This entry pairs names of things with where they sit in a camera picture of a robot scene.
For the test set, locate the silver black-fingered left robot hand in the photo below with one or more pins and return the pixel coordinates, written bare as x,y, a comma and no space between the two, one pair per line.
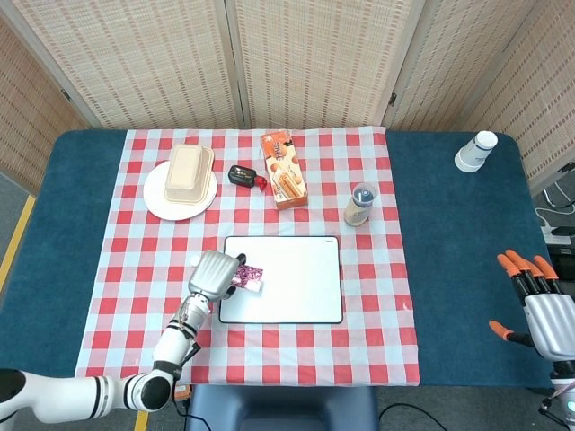
213,274

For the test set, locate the silver orange-tipped right robot hand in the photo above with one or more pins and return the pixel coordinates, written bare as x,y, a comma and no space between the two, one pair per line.
552,323

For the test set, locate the pink candy packet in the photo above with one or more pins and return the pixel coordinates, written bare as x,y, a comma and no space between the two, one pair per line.
251,274

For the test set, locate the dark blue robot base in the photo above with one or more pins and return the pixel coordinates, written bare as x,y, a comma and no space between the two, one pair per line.
283,408

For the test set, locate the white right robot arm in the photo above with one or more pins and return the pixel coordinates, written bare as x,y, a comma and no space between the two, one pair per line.
566,404

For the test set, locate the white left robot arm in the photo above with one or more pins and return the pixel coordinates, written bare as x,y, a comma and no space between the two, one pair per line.
54,395

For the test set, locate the red white checkered tablecloth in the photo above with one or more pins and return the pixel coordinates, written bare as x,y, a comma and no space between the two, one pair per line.
148,278

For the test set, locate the white power strip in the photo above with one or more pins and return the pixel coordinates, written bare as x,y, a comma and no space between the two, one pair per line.
554,235

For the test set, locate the white round plate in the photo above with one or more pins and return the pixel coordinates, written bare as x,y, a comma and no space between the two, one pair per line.
155,197

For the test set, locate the beige takeout food container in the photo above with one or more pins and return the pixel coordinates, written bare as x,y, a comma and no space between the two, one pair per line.
184,170

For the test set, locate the small orange box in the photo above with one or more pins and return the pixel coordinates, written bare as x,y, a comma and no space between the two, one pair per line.
182,394

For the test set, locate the orange snack box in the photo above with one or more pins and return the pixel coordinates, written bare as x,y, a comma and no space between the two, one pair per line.
285,170

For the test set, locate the dark blue table cover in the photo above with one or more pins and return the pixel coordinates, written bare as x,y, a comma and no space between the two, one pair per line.
449,224

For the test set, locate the beige bottle with clear cap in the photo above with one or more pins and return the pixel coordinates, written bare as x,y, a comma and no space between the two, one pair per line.
359,206

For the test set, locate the white paper cup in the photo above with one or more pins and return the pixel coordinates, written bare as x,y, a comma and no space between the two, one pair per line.
475,150

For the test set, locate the woven folding screen panel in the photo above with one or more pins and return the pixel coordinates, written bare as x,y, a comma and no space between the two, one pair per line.
539,90
449,67
27,112
314,58
135,58

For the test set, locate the metal screen hinge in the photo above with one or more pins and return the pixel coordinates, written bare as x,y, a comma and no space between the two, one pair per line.
392,99
66,94

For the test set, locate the white rectangular board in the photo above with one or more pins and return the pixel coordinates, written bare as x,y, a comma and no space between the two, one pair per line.
301,280

